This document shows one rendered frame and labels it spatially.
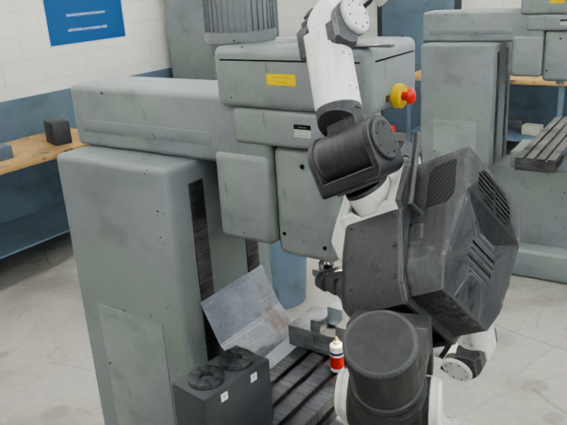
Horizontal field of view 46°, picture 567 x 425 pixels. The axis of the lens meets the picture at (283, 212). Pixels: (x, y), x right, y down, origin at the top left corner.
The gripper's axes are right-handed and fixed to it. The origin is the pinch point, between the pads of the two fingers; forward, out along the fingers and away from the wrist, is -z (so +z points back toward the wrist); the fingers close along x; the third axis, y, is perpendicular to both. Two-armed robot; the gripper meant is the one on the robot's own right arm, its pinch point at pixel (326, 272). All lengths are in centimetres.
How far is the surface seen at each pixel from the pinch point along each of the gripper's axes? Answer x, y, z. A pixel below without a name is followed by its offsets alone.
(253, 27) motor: 12, -70, -12
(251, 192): 17.6, -26.1, -9.2
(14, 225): 37, 97, -417
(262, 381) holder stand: 32.7, 14.0, 18.8
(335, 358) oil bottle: 4.2, 22.7, 9.1
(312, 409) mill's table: 19.0, 27.5, 19.5
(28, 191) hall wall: 17, 81, -455
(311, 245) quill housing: 8.3, -12.6, 5.9
